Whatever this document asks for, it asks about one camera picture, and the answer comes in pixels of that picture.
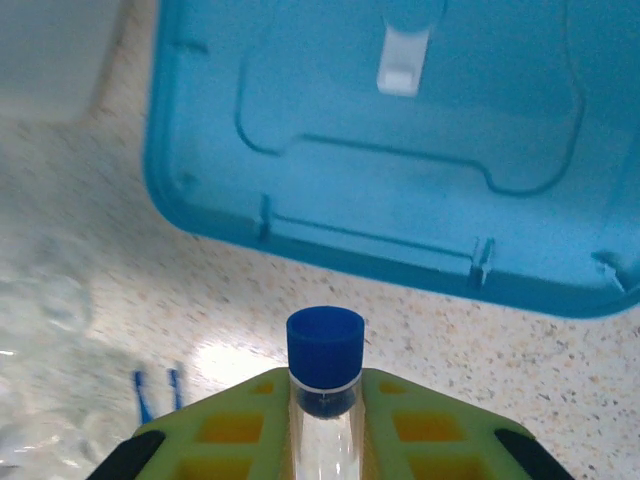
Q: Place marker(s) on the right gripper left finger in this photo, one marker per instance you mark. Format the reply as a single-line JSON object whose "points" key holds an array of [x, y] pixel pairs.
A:
{"points": [[225, 430]]}

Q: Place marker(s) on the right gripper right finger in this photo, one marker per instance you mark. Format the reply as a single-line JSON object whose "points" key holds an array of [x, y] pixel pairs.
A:
{"points": [[425, 430]]}

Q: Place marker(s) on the blue plastic tweezers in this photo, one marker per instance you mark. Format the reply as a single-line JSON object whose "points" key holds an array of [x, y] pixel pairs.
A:
{"points": [[141, 395]]}

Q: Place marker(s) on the blue-capped clear test tube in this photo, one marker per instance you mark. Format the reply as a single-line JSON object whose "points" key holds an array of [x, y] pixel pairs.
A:
{"points": [[325, 345]]}

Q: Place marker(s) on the round clear glass flask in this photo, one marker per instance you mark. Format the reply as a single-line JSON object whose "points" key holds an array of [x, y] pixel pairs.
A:
{"points": [[55, 425]]}

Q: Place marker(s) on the blue plastic bin lid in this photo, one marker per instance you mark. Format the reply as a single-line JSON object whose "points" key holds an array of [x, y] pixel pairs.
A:
{"points": [[350, 100]]}

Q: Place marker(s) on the white plastic storage bin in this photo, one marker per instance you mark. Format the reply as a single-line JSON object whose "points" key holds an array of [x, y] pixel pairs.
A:
{"points": [[45, 50]]}

